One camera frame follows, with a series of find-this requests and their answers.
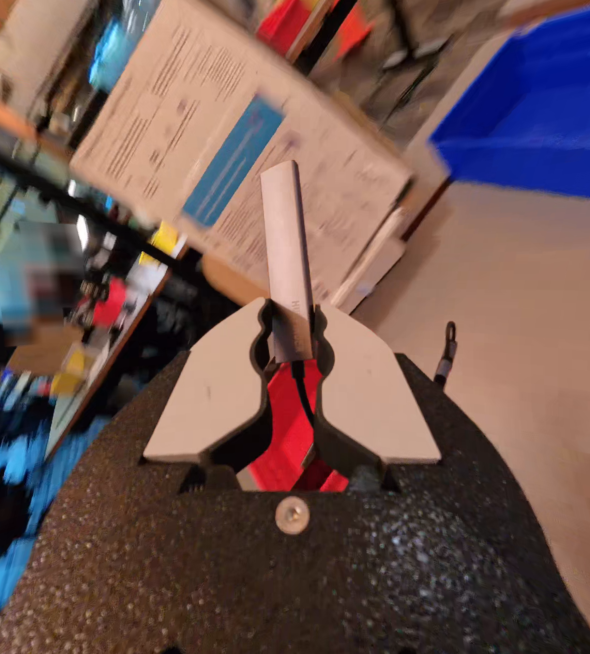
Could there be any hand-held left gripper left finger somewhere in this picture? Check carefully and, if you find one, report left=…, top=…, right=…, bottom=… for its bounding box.
left=144, top=296, right=276, bottom=474

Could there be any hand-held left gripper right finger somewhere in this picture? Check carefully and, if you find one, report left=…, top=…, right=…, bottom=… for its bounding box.
left=310, top=304, right=442, bottom=479

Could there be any red plastic crate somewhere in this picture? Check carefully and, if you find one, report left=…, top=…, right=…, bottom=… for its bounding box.
left=248, top=360, right=350, bottom=492

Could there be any yellow sticky note pad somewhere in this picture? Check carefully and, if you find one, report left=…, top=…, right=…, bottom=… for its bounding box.
left=139, top=221, right=182, bottom=266

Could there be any printed cardboard box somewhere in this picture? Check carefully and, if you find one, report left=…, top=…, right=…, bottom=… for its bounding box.
left=69, top=0, right=414, bottom=299

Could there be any blue plastic bin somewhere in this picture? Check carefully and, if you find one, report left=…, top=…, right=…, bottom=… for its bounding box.
left=429, top=0, right=590, bottom=203

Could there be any red box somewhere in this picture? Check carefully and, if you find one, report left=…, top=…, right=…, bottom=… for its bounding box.
left=255, top=0, right=329, bottom=49

